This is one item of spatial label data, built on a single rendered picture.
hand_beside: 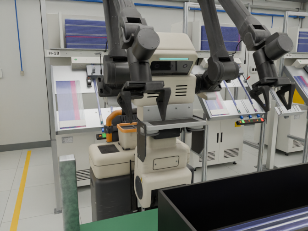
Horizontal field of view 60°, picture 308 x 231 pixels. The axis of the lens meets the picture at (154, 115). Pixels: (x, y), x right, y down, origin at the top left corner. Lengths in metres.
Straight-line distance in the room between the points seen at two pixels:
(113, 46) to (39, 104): 3.34
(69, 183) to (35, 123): 3.78
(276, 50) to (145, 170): 0.68
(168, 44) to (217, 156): 2.40
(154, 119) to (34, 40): 3.30
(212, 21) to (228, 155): 2.40
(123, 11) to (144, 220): 0.55
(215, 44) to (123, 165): 0.74
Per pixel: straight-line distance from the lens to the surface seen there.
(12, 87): 4.23
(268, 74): 0.92
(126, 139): 1.41
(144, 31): 0.67
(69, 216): 0.56
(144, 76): 0.69
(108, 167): 1.38
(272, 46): 0.90
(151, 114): 1.06
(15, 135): 4.35
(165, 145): 1.18
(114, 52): 0.95
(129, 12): 0.81
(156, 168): 1.17
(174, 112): 1.10
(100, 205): 1.46
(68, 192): 0.54
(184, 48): 1.06
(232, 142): 3.38
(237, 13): 1.05
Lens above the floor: 1.28
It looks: 12 degrees down
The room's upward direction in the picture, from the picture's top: straight up
